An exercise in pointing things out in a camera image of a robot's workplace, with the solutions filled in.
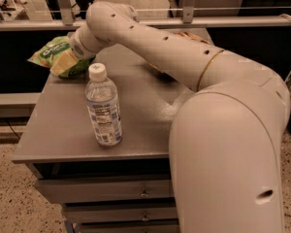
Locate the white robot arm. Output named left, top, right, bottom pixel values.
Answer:
left=70, top=1, right=291, bottom=233

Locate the bottom grey drawer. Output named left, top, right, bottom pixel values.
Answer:
left=80, top=219, right=180, bottom=233

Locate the metal railing frame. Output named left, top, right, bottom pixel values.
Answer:
left=0, top=0, right=291, bottom=31

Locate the grey drawer cabinet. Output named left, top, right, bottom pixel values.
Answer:
left=11, top=27, right=214, bottom=233

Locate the top grey drawer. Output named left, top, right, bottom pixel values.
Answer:
left=36, top=175, right=174, bottom=204

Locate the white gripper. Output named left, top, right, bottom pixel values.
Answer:
left=50, top=25, right=108, bottom=77

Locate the brown sea salt chip bag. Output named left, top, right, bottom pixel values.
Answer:
left=148, top=31, right=211, bottom=75

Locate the clear plastic water bottle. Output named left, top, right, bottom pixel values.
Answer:
left=85, top=63, right=122, bottom=147

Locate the green rice chip bag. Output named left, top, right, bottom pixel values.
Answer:
left=28, top=36, right=92, bottom=78

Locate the middle grey drawer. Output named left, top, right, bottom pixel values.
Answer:
left=63, top=200, right=178, bottom=223

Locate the grey drawer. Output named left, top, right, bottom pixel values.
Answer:
left=80, top=219, right=180, bottom=233
left=63, top=200, right=178, bottom=223
left=36, top=175, right=174, bottom=204

